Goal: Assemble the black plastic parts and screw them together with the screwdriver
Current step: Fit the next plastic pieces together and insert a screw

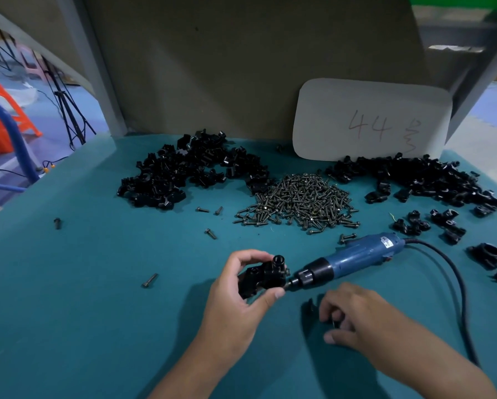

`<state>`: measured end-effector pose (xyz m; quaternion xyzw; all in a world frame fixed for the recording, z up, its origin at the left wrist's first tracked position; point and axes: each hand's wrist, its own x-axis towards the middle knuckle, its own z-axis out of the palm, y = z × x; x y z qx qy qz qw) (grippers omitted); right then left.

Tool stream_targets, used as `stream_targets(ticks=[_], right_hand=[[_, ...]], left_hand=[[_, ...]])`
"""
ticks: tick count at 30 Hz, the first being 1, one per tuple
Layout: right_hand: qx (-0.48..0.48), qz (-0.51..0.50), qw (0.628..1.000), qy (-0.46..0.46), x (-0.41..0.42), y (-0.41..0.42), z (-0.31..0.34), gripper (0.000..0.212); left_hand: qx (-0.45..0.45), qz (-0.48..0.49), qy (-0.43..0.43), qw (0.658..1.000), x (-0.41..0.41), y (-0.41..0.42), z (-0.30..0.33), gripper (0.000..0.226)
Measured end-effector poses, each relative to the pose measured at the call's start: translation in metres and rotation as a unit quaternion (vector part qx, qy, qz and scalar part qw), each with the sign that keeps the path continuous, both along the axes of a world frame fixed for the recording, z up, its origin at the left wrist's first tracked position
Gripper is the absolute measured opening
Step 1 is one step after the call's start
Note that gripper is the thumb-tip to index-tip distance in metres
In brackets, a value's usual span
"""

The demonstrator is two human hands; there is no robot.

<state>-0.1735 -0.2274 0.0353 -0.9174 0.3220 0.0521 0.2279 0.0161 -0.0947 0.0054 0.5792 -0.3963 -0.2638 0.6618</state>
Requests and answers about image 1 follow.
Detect blue metal tube frame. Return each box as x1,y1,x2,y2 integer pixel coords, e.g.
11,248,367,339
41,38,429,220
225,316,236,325
0,96,41,194

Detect teal table mat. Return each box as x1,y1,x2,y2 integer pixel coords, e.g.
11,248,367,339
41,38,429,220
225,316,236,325
0,133,497,399

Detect grey metal frame beam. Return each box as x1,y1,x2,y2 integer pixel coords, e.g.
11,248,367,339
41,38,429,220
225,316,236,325
0,0,96,97

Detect person's left hand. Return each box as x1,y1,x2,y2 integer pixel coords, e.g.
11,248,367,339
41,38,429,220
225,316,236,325
199,249,286,359

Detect pile of metal screws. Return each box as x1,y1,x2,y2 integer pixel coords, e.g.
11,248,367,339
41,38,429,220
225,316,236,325
233,173,362,236

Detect white cardboard sign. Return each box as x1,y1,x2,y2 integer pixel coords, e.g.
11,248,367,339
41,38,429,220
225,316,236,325
292,77,453,162

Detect pile of black knob parts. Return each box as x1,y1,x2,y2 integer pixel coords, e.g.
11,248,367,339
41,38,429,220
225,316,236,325
116,129,275,211

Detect black tripod stand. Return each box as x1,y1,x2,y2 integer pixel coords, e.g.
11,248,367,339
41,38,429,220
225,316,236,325
40,56,98,151

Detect person's right forearm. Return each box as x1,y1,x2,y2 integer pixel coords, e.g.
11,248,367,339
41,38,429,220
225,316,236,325
373,320,497,399

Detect blue electric screwdriver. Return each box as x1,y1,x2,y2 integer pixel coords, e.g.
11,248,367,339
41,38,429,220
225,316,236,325
283,232,406,292

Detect black floor cable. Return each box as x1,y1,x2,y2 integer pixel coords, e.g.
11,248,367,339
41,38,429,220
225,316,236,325
0,158,68,180

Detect pile of black clamp halves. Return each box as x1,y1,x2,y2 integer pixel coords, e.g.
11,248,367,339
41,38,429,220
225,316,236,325
325,152,497,218

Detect black plastic clamp assembly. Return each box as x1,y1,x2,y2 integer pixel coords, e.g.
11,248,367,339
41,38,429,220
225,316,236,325
238,255,289,300

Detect loose black clamp pieces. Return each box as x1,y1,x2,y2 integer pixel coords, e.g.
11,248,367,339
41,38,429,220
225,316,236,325
430,208,467,245
392,209,432,237

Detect pink plastic stool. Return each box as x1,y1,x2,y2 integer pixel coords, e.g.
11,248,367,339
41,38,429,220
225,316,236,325
15,42,39,80

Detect person's right hand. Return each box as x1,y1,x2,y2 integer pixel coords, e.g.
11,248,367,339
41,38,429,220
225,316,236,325
318,282,408,363

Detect black screwdriver power cable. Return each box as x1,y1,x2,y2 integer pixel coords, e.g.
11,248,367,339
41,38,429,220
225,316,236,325
403,238,481,367

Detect person's left forearm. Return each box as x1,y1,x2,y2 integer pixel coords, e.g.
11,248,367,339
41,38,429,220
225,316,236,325
148,337,254,399

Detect grey metal frame brace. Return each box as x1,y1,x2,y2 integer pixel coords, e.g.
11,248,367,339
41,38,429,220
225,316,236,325
415,6,497,144

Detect grey metal frame post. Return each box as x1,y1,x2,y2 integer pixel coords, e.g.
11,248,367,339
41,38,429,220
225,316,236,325
54,0,129,139

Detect brown cardboard back panel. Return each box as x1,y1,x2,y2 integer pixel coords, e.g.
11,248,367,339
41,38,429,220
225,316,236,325
81,0,431,142

